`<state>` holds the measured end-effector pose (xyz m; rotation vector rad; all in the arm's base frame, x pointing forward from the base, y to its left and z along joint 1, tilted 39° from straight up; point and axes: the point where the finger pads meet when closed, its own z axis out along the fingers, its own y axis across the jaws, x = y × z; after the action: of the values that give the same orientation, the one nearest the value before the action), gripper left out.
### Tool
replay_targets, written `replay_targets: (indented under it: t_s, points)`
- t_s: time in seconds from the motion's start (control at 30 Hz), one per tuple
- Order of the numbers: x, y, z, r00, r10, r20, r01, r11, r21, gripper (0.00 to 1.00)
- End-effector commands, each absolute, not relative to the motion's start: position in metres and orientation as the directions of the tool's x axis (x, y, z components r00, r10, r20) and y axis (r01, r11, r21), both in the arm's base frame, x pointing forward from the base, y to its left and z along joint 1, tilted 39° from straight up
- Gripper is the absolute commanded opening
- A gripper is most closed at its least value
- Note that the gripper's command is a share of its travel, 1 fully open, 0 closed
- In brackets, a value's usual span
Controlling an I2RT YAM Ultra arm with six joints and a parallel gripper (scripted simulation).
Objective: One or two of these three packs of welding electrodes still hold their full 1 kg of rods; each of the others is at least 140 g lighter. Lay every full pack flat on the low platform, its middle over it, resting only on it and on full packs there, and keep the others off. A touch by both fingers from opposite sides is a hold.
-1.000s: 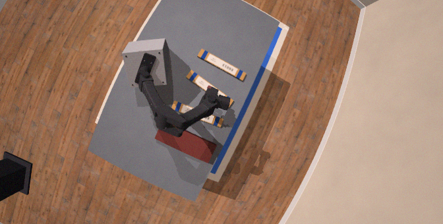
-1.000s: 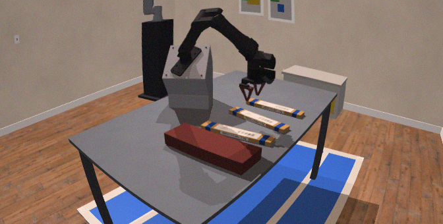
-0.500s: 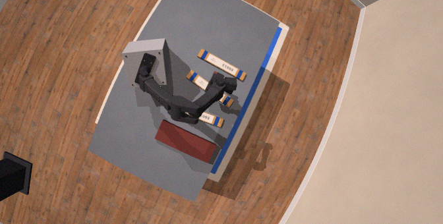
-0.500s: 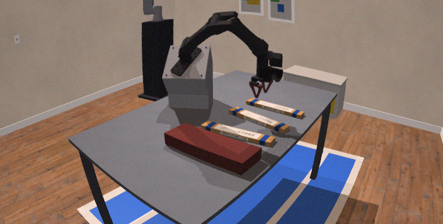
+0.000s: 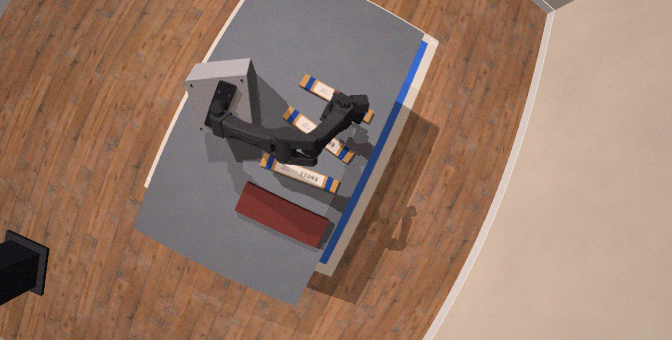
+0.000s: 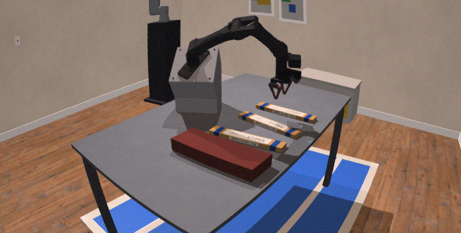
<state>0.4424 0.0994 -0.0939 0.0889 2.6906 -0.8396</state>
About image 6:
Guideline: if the white welding electrode pack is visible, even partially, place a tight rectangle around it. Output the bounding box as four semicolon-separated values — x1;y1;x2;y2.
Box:
238;111;302;139

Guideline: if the white electrode pack with blue and orange bands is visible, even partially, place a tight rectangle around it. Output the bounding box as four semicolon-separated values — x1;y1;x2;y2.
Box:
209;126;287;152

